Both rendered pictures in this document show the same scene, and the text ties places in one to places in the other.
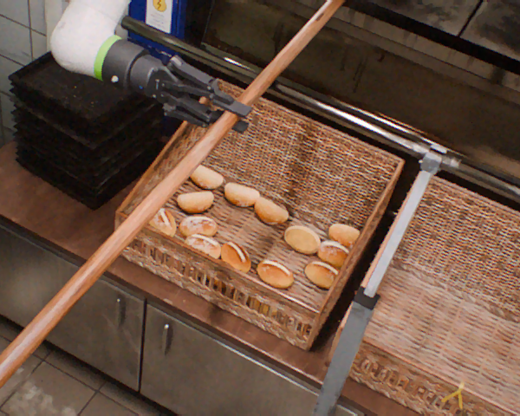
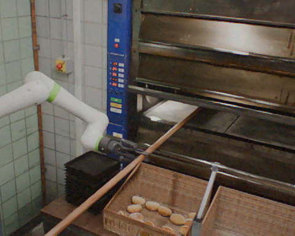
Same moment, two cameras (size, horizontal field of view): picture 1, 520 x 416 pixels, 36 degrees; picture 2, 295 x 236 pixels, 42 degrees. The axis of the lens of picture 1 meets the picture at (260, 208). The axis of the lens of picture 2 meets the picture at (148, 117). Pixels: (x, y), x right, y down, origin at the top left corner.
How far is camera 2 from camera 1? 0.69 m
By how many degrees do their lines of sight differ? 24
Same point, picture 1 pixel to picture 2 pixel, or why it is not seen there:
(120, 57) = (104, 141)
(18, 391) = not seen: outside the picture
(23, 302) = not seen: outside the picture
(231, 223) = (149, 216)
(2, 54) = (59, 167)
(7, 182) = (61, 207)
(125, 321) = not seen: outside the picture
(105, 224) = (99, 219)
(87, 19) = (93, 131)
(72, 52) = (88, 142)
